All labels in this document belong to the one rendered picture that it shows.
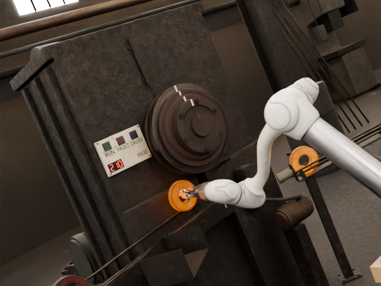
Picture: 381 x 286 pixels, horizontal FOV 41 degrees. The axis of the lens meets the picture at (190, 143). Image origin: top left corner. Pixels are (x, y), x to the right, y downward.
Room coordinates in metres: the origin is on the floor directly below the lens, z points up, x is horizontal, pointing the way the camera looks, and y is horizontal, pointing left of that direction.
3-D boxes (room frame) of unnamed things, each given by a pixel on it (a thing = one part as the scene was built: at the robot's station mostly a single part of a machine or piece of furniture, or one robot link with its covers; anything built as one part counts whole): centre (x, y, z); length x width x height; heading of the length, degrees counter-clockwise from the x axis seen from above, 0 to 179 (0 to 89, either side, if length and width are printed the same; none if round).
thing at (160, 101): (2.63, -0.02, 1.11); 0.47 x 0.06 x 0.47; 123
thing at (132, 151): (2.54, 0.32, 1.15); 0.26 x 0.02 x 0.18; 123
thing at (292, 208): (2.70, -0.37, 0.27); 0.22 x 0.13 x 0.53; 123
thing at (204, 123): (2.55, -0.08, 1.11); 0.28 x 0.06 x 0.28; 123
